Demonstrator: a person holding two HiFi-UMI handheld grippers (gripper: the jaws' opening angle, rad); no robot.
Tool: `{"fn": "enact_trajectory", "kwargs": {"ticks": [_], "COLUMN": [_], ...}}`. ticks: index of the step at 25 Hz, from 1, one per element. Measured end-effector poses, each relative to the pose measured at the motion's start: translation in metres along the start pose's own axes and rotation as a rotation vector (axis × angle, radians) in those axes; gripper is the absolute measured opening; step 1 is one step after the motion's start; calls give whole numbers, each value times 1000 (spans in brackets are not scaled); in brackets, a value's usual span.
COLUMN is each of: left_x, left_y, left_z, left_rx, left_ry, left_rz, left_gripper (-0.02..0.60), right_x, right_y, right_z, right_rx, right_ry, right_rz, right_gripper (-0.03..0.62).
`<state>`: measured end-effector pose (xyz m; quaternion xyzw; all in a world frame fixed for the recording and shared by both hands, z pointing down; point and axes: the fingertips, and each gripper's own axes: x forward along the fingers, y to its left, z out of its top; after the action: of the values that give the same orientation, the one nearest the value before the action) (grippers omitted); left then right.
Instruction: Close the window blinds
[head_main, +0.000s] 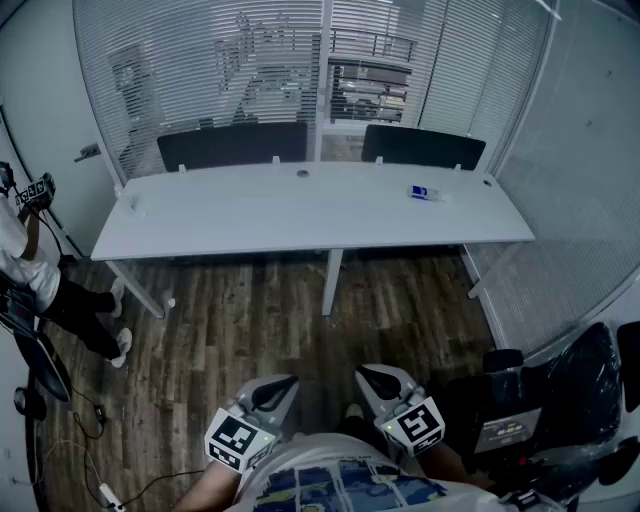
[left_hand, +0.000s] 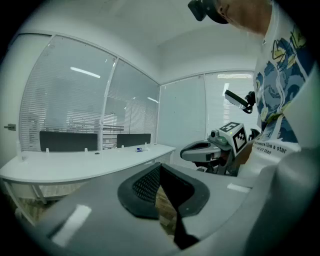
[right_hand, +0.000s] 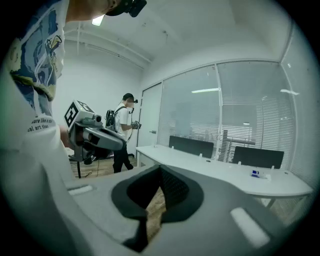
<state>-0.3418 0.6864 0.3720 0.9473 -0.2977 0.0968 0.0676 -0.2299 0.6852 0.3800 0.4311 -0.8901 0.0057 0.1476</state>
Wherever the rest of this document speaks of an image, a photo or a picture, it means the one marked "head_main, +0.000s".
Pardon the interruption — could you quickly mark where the person's right forearm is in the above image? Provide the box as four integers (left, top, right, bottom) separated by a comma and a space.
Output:
414, 439, 496, 494

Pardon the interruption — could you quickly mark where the black desk divider panel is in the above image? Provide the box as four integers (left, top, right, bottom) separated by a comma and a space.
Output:
157, 121, 309, 173
360, 123, 487, 172

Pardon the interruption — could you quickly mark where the black plastic-wrapped office chair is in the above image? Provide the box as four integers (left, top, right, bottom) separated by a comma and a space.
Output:
444, 319, 640, 512

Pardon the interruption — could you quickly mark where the white desk leg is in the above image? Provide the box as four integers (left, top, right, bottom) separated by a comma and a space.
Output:
321, 248, 345, 317
105, 259, 166, 320
467, 242, 524, 301

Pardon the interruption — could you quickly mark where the grey door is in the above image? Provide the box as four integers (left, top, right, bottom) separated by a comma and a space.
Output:
0, 0, 126, 261

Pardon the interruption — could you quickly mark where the blue label pump bottle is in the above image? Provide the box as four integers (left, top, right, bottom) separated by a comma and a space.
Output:
405, 184, 446, 204

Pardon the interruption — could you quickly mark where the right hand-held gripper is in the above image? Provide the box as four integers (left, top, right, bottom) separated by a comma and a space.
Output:
355, 365, 447, 458

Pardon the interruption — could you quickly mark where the white window frame post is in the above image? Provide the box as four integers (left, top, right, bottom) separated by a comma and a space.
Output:
313, 0, 334, 164

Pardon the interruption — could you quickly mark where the white power strip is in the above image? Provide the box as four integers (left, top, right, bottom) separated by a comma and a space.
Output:
97, 482, 126, 511

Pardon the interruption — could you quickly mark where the black tablet screen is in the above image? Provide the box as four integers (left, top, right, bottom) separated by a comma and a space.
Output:
474, 407, 544, 454

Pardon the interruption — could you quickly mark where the white floor cable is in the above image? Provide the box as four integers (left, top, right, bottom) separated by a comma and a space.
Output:
37, 439, 109, 494

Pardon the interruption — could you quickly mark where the black floor cable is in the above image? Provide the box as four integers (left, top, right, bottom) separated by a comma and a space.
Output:
73, 399, 206, 509

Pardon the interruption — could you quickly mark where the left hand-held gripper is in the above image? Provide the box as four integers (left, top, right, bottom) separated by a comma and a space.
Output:
204, 376, 302, 474

